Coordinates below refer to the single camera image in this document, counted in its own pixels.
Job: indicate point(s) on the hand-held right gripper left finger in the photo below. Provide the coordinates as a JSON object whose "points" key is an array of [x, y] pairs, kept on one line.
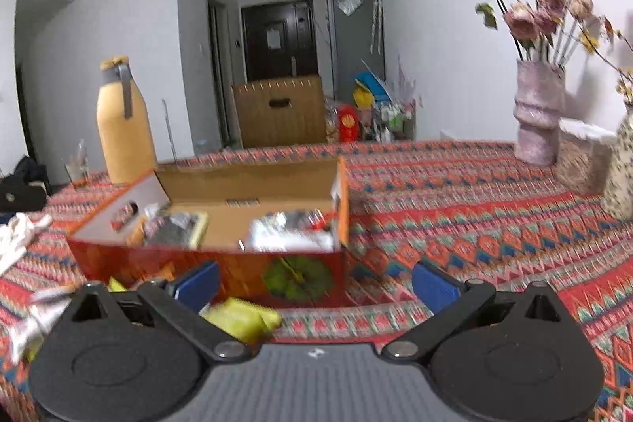
{"points": [[200, 284]]}

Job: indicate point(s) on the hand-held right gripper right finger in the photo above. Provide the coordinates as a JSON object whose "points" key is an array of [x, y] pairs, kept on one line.
{"points": [[435, 288]]}

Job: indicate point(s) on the orange cardboard box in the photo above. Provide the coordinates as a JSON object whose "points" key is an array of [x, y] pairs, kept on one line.
{"points": [[232, 266]]}

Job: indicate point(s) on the green snack packet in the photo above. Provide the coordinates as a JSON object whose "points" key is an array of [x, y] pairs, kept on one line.
{"points": [[242, 320]]}

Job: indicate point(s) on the patterned woven tablecloth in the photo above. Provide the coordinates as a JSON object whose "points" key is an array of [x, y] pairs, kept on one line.
{"points": [[470, 229]]}

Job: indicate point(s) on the yellow thermos jug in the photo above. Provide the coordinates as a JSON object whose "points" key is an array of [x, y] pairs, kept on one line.
{"points": [[123, 135]]}

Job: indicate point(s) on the clear drinking glass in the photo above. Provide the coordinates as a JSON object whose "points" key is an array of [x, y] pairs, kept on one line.
{"points": [[76, 170]]}

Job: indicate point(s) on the red gift box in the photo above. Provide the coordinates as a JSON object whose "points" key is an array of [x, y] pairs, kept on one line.
{"points": [[348, 125]]}

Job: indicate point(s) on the white cloth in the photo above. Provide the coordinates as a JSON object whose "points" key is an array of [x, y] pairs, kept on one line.
{"points": [[20, 239]]}

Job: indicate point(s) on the clear plastic container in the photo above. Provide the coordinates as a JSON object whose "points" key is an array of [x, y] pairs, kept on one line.
{"points": [[583, 160]]}

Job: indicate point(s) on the pink textured vase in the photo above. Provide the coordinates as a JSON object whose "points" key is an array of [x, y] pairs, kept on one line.
{"points": [[538, 115]]}

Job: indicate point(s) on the black bag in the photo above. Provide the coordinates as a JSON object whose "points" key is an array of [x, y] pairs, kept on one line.
{"points": [[22, 189]]}

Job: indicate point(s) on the blue plastic item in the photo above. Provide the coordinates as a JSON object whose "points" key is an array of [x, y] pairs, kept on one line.
{"points": [[371, 88]]}

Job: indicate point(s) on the speckled white vase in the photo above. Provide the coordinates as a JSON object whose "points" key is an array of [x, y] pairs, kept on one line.
{"points": [[620, 175]]}

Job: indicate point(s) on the grey refrigerator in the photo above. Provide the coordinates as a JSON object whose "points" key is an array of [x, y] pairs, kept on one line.
{"points": [[351, 56]]}

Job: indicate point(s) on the dark brown door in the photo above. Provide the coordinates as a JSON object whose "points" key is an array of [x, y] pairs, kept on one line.
{"points": [[257, 41]]}

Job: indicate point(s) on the white folded umbrella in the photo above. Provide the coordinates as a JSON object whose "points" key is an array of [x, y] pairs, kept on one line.
{"points": [[377, 21]]}

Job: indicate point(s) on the yellow flower branch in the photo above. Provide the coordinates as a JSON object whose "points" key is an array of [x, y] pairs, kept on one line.
{"points": [[624, 86]]}

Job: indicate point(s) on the paper sheet on refrigerator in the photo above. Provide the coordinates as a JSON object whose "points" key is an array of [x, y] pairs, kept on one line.
{"points": [[350, 3]]}

